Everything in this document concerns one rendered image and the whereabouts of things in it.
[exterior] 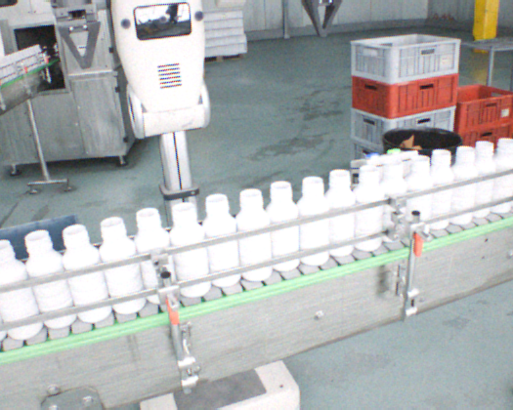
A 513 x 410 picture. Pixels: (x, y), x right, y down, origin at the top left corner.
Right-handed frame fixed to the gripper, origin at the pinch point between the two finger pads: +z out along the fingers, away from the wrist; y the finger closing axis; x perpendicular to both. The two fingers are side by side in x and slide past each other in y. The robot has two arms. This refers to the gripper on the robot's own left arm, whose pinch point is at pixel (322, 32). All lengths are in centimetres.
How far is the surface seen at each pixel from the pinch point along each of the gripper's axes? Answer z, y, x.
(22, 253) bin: 53, 42, 71
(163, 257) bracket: 30, -20, 39
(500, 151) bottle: 26.1, -14.3, -35.7
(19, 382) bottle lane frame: 47, -20, 66
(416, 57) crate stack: 34, 162, -147
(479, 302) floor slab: 139, 60, -117
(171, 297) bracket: 33, -27, 39
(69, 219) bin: 46, 42, 56
